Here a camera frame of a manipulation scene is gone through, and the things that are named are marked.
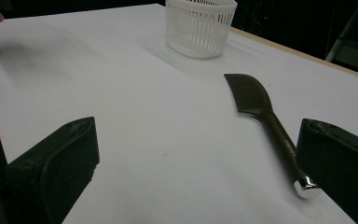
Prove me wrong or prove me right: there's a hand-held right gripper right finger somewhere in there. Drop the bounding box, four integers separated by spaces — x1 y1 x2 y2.
295 118 358 224

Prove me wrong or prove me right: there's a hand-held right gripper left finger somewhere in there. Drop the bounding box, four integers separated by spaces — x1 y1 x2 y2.
0 117 101 224

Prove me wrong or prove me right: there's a dark brown comb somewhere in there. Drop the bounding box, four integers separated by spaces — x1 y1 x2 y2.
223 73 322 200

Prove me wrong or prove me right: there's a white slatted plastic basket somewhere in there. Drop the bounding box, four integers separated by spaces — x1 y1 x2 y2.
165 0 239 60

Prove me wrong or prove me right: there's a grey metal stand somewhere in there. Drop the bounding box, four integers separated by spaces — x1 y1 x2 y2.
324 0 358 78

